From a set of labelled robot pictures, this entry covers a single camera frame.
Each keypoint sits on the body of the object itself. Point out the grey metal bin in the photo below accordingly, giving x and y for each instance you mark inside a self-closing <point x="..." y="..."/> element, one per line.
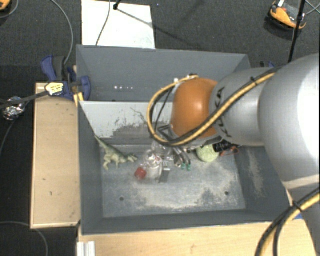
<point x="175" y="195"/>

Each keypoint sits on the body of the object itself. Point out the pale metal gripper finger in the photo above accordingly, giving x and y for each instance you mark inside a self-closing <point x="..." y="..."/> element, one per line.
<point x="166" y="174"/>

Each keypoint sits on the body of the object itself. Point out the pale wood flat board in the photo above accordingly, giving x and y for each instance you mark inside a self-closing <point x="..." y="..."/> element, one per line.
<point x="56" y="162"/>

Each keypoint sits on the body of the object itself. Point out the pale green toy dinosaur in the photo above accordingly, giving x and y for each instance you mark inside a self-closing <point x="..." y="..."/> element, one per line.
<point x="115" y="157"/>

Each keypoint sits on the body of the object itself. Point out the black cylinder on white bracket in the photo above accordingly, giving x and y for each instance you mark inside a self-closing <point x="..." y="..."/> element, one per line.
<point x="222" y="146"/>

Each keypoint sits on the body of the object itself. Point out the pale green ball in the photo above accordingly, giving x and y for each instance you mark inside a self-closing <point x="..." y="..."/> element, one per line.
<point x="208" y="154"/>

